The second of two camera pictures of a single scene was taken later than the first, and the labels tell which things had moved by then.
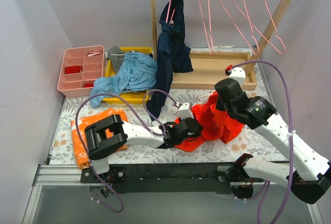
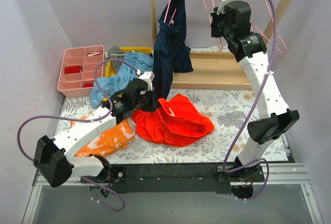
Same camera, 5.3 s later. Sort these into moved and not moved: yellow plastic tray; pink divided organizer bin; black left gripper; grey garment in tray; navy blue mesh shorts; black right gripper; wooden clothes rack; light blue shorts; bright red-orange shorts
Moved: bright red-orange shorts; black right gripper; black left gripper
Not moved: wooden clothes rack; grey garment in tray; light blue shorts; yellow plastic tray; pink divided organizer bin; navy blue mesh shorts
